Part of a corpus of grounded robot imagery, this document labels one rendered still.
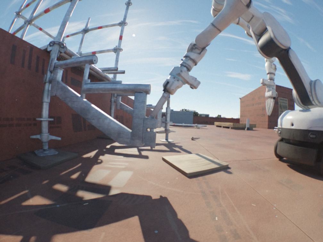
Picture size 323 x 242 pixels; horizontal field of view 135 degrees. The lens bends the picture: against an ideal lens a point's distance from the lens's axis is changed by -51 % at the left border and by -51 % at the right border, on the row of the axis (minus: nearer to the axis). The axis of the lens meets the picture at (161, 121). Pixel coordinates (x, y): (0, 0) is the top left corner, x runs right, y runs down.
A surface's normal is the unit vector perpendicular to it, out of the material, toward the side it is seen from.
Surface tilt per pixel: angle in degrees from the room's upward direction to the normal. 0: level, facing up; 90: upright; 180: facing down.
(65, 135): 90
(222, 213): 0
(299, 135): 90
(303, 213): 0
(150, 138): 90
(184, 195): 0
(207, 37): 124
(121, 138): 90
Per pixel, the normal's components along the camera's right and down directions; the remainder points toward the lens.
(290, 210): 0.04, -1.00
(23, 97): 1.00, 0.04
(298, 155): -0.99, -0.05
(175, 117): -0.06, 0.00
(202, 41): -0.46, 0.62
